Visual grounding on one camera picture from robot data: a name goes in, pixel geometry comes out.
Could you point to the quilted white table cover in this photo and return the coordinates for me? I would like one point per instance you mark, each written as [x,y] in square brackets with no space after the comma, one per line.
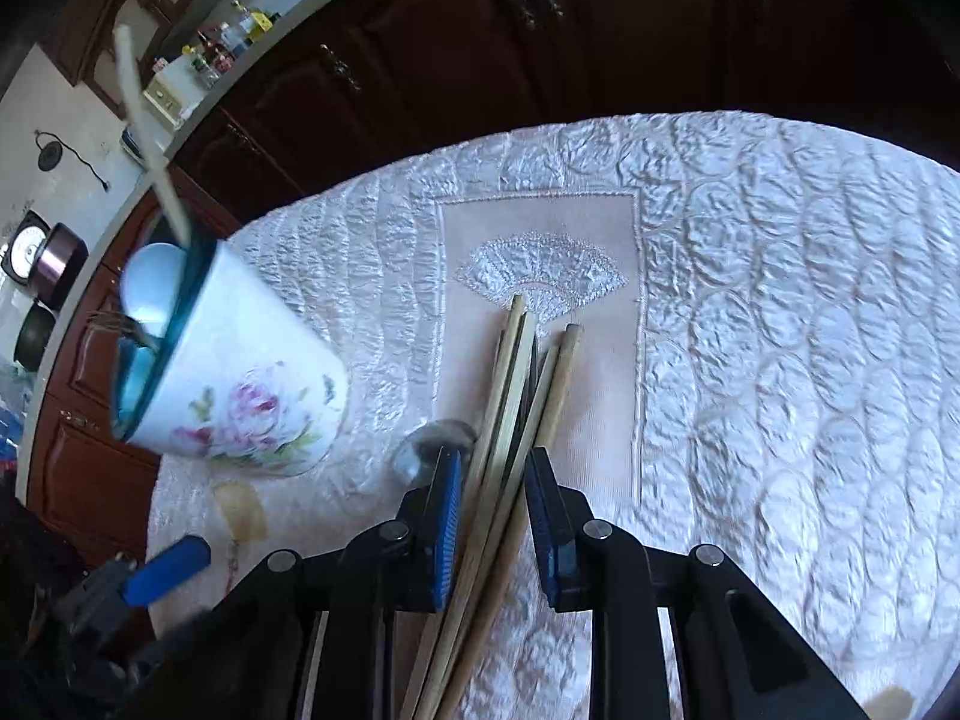
[750,315]

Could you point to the metal spoon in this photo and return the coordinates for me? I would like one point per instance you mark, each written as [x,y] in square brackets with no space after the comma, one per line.
[427,446]

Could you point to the row of condiment bottles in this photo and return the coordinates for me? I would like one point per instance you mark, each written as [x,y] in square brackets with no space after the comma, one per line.
[225,41]

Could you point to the black pan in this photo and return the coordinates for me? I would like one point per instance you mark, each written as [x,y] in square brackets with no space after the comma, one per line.
[34,337]

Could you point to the white floral cup teal rim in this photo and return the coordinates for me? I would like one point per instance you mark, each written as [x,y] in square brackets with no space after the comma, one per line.
[247,360]

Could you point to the grey kitchen countertop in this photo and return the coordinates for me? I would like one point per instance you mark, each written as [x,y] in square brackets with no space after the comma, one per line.
[300,26]

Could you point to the glass-door wooden wall cabinet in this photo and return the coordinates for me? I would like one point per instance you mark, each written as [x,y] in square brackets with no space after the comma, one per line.
[97,22]

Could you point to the purple rice cooker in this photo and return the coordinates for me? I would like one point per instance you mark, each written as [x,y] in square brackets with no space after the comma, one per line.
[60,259]

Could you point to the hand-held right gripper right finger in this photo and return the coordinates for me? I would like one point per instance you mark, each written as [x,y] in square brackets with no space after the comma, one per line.
[547,540]

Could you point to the dark round hanging item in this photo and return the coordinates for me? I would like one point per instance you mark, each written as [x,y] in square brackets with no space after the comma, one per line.
[49,157]

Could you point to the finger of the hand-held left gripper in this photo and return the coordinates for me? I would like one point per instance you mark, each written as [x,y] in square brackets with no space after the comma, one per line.
[169,568]

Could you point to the brown wooden base cabinets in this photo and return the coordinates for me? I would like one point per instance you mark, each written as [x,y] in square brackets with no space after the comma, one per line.
[450,37]

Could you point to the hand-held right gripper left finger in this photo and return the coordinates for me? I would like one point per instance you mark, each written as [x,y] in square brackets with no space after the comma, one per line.
[448,532]

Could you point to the white ceramic spoon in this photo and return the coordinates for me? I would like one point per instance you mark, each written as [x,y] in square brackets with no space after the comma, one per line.
[154,281]

